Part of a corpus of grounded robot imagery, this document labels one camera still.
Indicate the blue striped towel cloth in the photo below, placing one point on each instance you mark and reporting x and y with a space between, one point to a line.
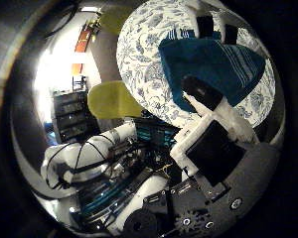
215 66

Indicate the yellow chair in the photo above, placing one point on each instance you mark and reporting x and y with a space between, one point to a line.
112 100
114 20

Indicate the blue floral round tablecloth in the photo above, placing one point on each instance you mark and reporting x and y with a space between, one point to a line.
139 66

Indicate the black drawer cabinet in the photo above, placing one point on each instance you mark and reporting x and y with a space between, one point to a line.
73 115

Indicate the orange wall panel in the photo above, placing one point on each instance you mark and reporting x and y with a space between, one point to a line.
82 43

